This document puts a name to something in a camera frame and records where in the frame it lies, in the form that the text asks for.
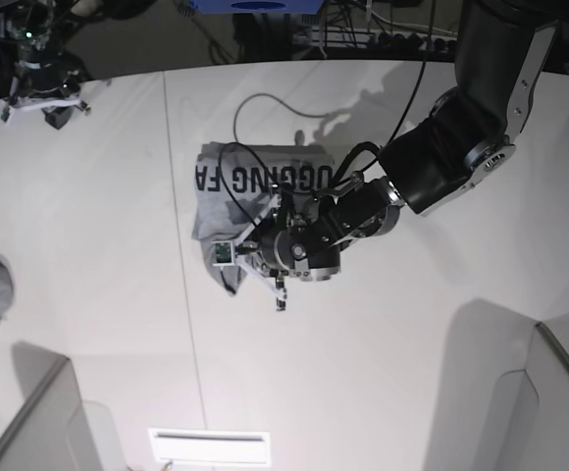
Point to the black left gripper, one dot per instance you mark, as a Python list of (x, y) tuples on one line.
[(284, 250)]

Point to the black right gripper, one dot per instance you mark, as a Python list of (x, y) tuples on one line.
[(52, 82)]

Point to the grey T-shirt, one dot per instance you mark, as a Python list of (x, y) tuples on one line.
[(231, 187)]

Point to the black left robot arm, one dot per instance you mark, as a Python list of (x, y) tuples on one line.
[(471, 130)]

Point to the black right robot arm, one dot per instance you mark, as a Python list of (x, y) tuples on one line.
[(32, 29)]

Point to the blue box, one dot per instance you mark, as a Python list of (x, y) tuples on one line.
[(217, 7)]

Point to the white slotted tray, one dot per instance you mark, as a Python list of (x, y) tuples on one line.
[(211, 448)]

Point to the grey partition right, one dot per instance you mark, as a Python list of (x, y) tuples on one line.
[(529, 414)]

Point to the grey partition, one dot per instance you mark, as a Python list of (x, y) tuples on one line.
[(529, 414), (56, 429)]

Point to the grey partition left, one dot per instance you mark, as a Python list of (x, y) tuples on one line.
[(56, 429)]

